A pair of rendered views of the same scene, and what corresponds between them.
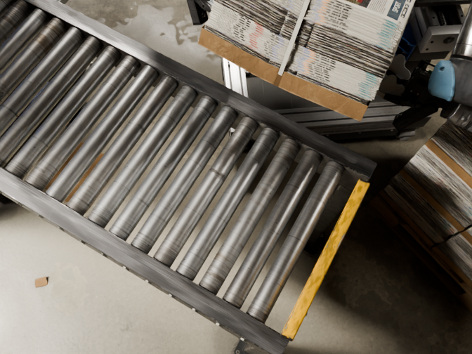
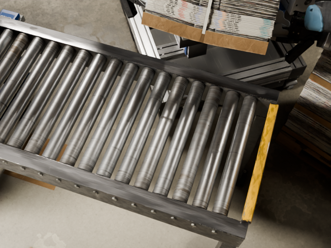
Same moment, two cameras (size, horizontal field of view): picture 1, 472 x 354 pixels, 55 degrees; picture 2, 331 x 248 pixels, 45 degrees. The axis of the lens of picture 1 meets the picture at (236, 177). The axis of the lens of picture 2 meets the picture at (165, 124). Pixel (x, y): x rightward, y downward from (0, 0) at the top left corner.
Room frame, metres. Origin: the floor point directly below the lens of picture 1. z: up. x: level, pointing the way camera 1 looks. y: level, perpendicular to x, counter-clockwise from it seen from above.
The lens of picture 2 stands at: (-0.23, 0.14, 1.98)
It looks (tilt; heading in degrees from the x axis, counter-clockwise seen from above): 61 degrees down; 353
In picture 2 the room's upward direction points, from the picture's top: straight up
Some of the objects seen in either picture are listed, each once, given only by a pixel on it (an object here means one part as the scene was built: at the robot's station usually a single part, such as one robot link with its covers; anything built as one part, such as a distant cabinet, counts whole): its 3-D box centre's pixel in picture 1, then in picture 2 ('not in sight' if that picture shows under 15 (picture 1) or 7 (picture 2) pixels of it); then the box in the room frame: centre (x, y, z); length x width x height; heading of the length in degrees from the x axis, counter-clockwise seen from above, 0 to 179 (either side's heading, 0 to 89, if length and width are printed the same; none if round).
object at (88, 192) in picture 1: (125, 142); (93, 110); (0.51, 0.30, 0.77); 0.47 x 0.05 x 0.05; 154
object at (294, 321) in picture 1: (328, 255); (261, 159); (0.24, -0.23, 0.81); 0.43 x 0.03 x 0.02; 154
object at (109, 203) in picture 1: (145, 153); (110, 115); (0.48, 0.24, 0.77); 0.47 x 0.05 x 0.05; 154
